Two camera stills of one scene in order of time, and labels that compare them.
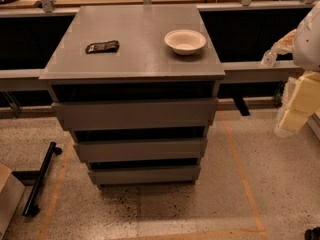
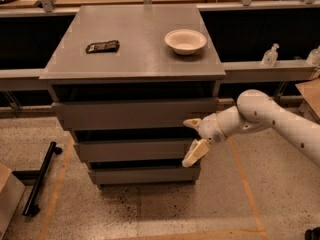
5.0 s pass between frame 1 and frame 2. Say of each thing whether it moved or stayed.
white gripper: moved
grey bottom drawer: stayed
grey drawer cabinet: stayed
